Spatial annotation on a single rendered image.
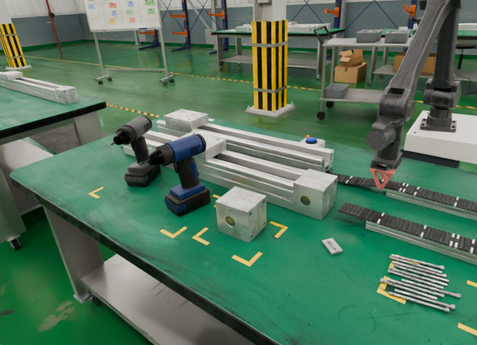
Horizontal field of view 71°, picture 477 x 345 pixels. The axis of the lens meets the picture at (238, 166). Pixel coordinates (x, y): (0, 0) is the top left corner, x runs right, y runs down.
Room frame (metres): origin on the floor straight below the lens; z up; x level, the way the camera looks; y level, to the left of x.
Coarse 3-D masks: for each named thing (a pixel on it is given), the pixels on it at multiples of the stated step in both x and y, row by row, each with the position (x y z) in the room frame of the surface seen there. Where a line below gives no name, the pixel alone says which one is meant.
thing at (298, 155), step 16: (160, 128) 1.43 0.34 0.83; (176, 128) 1.37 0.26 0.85; (208, 128) 1.35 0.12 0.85; (224, 128) 1.30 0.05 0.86; (240, 144) 1.16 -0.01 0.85; (256, 144) 1.12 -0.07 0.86; (272, 144) 1.16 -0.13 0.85; (288, 144) 1.11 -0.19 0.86; (304, 144) 1.09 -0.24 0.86; (272, 160) 1.08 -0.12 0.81; (288, 160) 1.03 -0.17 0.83; (304, 160) 1.01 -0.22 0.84; (320, 160) 0.96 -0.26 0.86
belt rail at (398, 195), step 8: (392, 192) 0.85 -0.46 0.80; (400, 192) 0.83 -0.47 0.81; (408, 200) 0.82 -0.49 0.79; (416, 200) 0.81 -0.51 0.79; (424, 200) 0.79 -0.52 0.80; (432, 208) 0.78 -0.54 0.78; (440, 208) 0.77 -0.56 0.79; (448, 208) 0.76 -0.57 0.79; (456, 208) 0.74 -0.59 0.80; (464, 216) 0.73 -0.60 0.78; (472, 216) 0.72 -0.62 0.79
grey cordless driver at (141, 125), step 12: (132, 120) 1.07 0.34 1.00; (144, 120) 1.08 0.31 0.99; (120, 132) 0.98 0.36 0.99; (132, 132) 1.00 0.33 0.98; (144, 132) 1.06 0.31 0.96; (120, 144) 0.96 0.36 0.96; (132, 144) 1.03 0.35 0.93; (144, 144) 1.07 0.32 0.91; (144, 156) 1.05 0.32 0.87; (132, 168) 1.02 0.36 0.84; (144, 168) 1.02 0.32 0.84; (156, 168) 1.07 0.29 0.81; (132, 180) 1.00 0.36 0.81; (144, 180) 0.99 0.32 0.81
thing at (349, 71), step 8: (344, 56) 5.86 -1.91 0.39; (352, 56) 5.98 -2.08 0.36; (360, 56) 5.78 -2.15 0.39; (400, 56) 5.21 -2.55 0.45; (432, 56) 5.00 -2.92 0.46; (344, 64) 5.77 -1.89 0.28; (352, 64) 5.67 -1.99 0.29; (360, 64) 5.80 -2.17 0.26; (400, 64) 5.20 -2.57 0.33; (424, 64) 5.01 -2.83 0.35; (432, 64) 4.95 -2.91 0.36; (336, 72) 5.74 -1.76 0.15; (344, 72) 5.66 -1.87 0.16; (352, 72) 5.58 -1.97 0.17; (360, 72) 5.67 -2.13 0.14; (424, 72) 5.00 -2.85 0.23; (432, 72) 4.94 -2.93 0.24; (336, 80) 5.73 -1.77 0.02; (344, 80) 5.65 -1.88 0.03; (352, 80) 5.58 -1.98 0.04
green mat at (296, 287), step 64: (256, 128) 1.51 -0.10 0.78; (64, 192) 0.99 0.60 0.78; (128, 192) 0.97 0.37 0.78; (384, 192) 0.88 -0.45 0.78; (448, 192) 0.86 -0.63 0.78; (192, 256) 0.64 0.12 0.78; (320, 256) 0.61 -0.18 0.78; (384, 256) 0.60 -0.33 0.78; (448, 256) 0.59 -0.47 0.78; (256, 320) 0.44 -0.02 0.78; (320, 320) 0.44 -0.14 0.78; (384, 320) 0.43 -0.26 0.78; (448, 320) 0.42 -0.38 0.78
